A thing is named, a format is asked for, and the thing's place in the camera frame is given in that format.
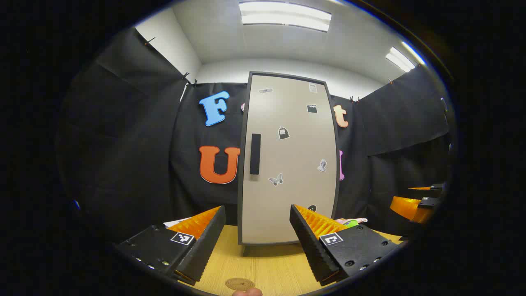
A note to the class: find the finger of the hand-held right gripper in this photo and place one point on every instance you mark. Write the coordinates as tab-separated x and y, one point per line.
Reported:
423	188
404	207

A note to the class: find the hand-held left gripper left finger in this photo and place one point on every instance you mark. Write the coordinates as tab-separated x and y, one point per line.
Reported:
205	246

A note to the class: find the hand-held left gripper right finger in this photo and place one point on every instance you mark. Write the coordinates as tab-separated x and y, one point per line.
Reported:
308	246

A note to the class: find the round brown coaster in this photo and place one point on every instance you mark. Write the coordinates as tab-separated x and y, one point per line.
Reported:
240	284

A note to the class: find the grey cabinet door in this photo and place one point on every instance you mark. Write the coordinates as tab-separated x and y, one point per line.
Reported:
287	197

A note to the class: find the dark grey cabinet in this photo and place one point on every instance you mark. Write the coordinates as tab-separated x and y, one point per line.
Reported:
336	164

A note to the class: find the green and pink plush toy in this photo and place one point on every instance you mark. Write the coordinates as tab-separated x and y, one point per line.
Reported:
351	223

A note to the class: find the black backdrop cloth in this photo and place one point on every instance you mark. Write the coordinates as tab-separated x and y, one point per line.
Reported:
123	164

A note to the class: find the small ceiling light panel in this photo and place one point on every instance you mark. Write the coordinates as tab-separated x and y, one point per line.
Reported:
399	59

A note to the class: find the large ceiling light panel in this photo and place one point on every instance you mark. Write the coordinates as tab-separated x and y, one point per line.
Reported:
283	16

